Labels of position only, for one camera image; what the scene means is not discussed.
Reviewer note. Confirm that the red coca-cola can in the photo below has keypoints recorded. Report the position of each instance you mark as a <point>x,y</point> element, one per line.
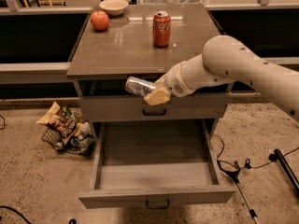
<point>161,29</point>

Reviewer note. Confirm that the red apple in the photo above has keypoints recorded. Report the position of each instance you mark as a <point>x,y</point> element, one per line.
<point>100,20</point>

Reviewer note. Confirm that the white bowl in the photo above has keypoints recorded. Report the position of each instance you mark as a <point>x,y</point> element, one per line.
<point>114,7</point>

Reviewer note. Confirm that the open grey middle drawer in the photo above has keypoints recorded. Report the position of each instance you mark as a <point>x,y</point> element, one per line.
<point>154,164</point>

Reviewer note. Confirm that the closed grey top drawer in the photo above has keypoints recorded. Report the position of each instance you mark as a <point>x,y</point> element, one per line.
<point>132,108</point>

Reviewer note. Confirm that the grey drawer cabinet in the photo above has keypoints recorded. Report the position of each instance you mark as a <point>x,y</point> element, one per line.
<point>103,61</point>

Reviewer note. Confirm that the wire basket on floor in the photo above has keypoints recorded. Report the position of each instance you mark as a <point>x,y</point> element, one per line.
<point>81,145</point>

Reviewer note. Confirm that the black pole on floor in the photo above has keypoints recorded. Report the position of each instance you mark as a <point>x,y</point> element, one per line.
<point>278,156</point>

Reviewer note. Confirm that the brown snack bag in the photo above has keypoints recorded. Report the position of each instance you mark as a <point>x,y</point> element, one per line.
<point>57,120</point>

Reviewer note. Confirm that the silver blue redbull can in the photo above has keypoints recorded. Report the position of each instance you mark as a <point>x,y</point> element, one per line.
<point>139,87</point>

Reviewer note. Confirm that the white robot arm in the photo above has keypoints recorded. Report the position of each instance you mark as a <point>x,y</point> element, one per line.
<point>224,59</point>

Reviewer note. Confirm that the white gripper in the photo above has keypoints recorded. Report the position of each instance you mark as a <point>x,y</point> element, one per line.
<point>175,80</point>

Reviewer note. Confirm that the grabber stick on floor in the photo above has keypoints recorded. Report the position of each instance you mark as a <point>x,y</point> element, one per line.
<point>234,176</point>

